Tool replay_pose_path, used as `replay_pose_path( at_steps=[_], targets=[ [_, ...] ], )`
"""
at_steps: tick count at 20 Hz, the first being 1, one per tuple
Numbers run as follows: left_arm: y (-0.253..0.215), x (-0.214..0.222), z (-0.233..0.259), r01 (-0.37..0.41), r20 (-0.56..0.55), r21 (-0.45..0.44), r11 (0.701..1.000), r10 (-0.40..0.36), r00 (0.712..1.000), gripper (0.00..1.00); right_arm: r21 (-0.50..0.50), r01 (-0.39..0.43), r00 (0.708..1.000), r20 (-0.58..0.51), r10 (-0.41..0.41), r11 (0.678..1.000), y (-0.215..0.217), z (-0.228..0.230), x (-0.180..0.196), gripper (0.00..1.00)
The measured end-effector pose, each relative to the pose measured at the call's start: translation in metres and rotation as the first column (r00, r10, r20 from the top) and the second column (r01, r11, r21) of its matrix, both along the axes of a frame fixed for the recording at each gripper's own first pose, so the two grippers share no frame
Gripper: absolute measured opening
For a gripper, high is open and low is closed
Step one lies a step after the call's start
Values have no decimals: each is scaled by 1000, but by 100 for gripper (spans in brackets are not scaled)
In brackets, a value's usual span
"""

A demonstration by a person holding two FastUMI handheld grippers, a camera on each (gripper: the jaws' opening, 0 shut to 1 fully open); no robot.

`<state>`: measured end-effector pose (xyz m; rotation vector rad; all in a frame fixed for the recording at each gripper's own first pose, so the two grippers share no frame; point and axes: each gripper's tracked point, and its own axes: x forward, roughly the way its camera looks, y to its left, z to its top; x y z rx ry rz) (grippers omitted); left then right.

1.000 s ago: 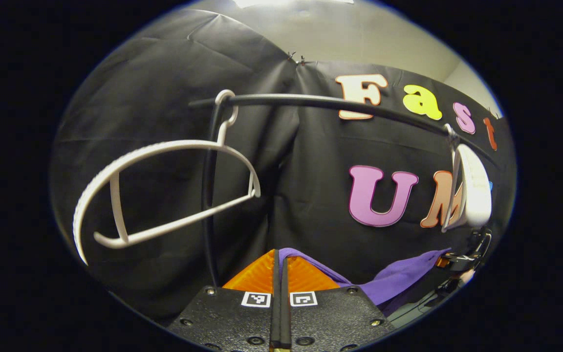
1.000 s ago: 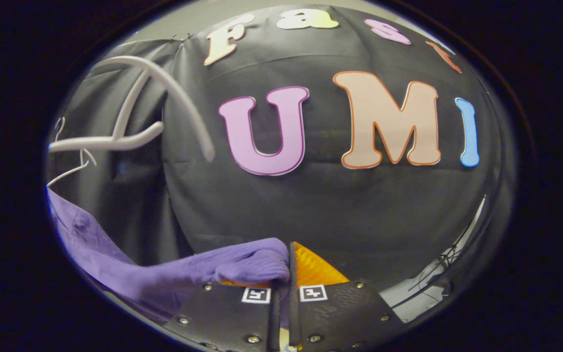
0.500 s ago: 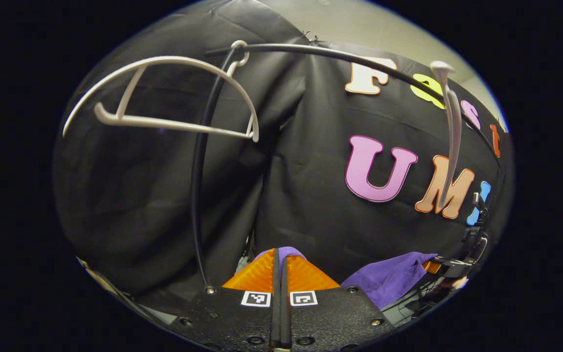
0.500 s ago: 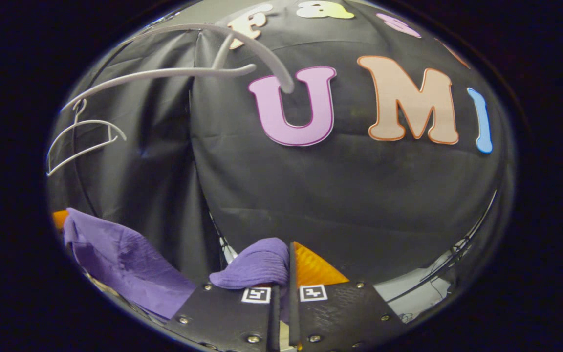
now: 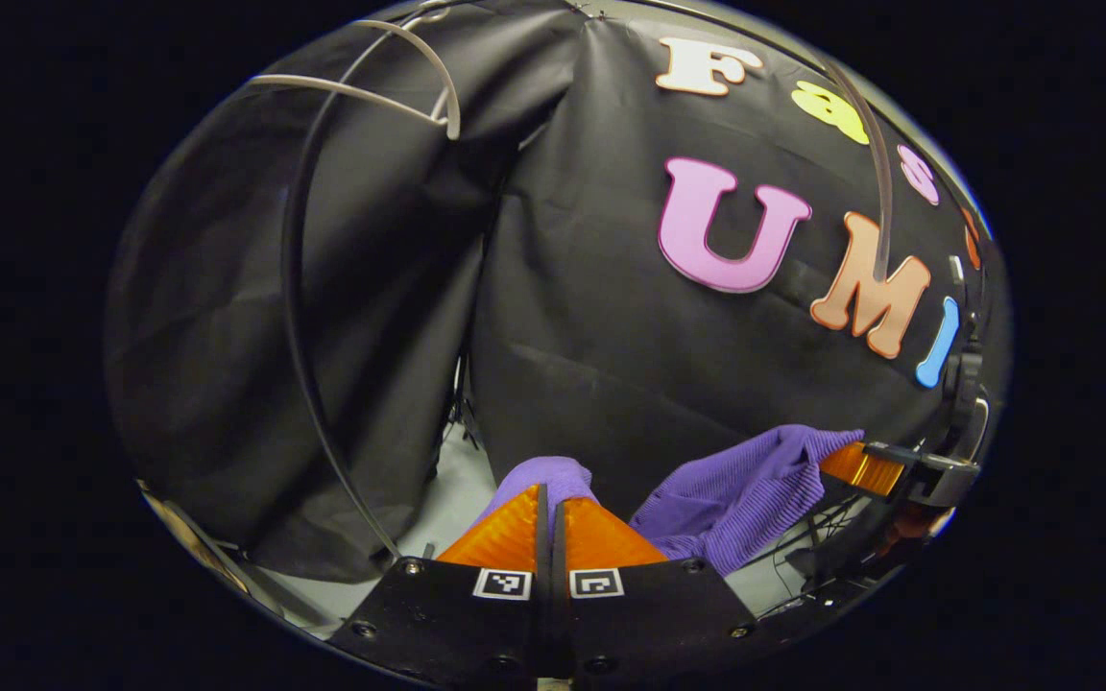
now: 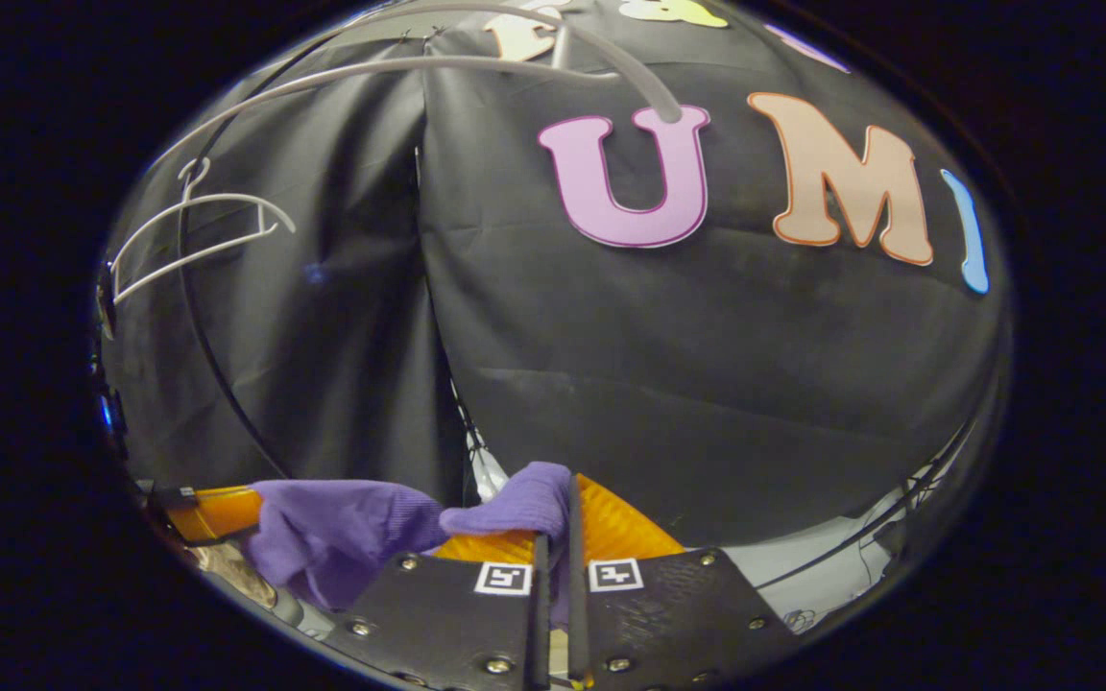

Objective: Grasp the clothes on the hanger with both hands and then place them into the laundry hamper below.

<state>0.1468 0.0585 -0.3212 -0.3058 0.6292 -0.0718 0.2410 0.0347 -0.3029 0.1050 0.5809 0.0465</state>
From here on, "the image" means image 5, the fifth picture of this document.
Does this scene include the black clothes rack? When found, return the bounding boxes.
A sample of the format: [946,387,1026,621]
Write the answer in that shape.
[279,0,842,562]

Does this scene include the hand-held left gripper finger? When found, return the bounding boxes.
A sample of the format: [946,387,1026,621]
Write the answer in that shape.
[327,483,554,687]
[553,495,775,684]

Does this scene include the black backdrop cloth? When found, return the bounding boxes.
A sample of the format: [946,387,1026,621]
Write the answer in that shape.
[107,0,1005,582]

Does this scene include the black floor cables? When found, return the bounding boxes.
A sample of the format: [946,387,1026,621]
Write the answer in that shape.
[755,494,900,615]

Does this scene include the black tripod stand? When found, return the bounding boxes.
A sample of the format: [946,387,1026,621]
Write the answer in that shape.
[433,355,484,481]

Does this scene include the purple ribbed shirt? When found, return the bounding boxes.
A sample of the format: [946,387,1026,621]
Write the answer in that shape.
[481,424,866,577]

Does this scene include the plain white clothes hanger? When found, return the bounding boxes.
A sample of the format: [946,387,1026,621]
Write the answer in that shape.
[244,5,465,142]

